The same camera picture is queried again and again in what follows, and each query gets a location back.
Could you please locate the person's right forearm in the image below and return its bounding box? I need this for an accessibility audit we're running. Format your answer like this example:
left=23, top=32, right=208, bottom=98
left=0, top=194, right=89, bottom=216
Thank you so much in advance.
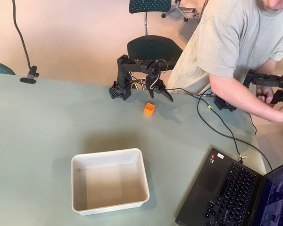
left=209, top=73, right=283, bottom=124

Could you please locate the small orange cube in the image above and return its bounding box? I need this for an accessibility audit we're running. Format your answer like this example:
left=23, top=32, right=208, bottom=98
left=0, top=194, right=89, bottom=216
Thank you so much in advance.
left=143, top=102, right=156, bottom=118

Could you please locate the short black cable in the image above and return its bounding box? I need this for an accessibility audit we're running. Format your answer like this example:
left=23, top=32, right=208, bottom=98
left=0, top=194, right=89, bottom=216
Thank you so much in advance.
left=250, top=115, right=258, bottom=135

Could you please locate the white rectangular tray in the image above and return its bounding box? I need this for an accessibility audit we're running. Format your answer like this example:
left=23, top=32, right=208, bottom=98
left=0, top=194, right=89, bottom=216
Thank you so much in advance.
left=71, top=147, right=150, bottom=217

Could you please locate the black cable into laptop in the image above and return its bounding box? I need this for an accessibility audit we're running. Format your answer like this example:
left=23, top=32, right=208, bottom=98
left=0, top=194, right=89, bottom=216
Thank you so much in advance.
left=197, top=88, right=245, bottom=164

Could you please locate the black gooseneck clamp holder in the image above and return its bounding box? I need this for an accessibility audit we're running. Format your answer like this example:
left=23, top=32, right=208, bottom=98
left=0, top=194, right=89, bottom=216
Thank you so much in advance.
left=11, top=0, right=40, bottom=84

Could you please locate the person's left forearm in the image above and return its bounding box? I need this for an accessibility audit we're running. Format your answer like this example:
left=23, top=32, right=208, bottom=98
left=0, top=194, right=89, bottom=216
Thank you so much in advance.
left=259, top=58, right=283, bottom=75

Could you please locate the dark perforated swivel chair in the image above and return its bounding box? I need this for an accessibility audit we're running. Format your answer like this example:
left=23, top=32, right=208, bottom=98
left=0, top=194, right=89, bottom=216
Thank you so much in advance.
left=127, top=0, right=183, bottom=91

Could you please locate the person in grey-green t-shirt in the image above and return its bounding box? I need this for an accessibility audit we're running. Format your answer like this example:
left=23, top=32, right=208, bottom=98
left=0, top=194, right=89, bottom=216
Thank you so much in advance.
left=167, top=0, right=283, bottom=95

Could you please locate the chrome castor chair base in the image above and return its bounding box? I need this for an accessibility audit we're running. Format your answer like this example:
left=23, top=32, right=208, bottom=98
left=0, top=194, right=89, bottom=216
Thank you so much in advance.
left=161, top=0, right=201, bottom=22

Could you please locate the black laptop computer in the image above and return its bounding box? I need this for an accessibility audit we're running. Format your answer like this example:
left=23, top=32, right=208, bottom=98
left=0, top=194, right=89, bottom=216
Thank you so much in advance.
left=175, top=147, right=283, bottom=226

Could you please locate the long thin black cable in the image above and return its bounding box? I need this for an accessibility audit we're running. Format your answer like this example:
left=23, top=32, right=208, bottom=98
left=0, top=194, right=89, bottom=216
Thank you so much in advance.
left=129, top=79, right=273, bottom=171

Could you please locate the black leader arm handle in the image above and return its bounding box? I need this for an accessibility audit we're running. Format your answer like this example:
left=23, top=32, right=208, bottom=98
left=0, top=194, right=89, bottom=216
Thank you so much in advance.
left=270, top=88, right=283, bottom=105

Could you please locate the person's left hand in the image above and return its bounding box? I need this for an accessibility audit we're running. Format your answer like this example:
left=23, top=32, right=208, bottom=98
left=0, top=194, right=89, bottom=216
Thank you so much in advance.
left=256, top=86, right=277, bottom=108

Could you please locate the teal chair edge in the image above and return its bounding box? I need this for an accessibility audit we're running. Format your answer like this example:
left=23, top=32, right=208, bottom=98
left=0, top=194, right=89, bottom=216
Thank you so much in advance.
left=0, top=59, right=16, bottom=76

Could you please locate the black leader robot arm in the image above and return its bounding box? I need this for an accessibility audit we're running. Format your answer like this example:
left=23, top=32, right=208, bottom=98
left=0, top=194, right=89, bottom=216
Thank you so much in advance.
left=214, top=69, right=283, bottom=113

